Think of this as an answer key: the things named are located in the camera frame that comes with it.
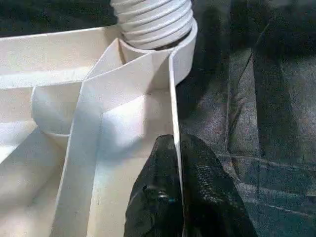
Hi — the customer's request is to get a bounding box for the white plastic table top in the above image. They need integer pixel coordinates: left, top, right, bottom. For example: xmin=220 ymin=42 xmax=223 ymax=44
xmin=0 ymin=23 xmax=198 ymax=237

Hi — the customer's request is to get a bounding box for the white plastic table leg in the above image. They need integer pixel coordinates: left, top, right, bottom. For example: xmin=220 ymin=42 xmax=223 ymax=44
xmin=110 ymin=0 xmax=196 ymax=50

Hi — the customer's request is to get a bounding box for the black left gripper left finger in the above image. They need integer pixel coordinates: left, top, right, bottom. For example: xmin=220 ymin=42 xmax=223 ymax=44
xmin=124 ymin=134 xmax=185 ymax=237

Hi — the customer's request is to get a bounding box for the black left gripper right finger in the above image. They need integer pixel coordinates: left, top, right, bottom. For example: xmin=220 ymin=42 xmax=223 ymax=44
xmin=180 ymin=134 xmax=257 ymax=237

